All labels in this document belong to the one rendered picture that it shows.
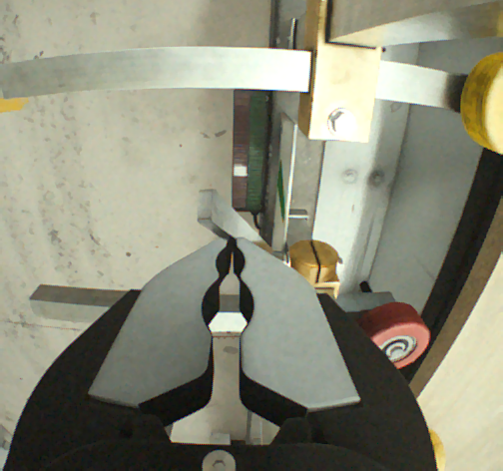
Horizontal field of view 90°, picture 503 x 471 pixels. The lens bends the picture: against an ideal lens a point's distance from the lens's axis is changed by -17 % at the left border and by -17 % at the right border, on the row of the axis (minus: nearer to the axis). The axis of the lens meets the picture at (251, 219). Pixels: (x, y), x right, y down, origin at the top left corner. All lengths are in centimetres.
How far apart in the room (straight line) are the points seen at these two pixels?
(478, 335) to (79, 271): 153
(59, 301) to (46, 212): 113
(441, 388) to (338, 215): 32
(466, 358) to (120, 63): 49
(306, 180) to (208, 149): 75
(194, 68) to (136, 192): 104
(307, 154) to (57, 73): 30
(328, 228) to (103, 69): 45
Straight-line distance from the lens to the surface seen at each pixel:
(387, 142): 54
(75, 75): 27
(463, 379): 50
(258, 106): 39
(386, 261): 59
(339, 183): 53
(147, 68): 25
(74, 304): 38
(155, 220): 129
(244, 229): 16
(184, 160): 116
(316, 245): 31
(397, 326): 32
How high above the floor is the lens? 109
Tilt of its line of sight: 62 degrees down
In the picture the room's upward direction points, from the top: 177 degrees clockwise
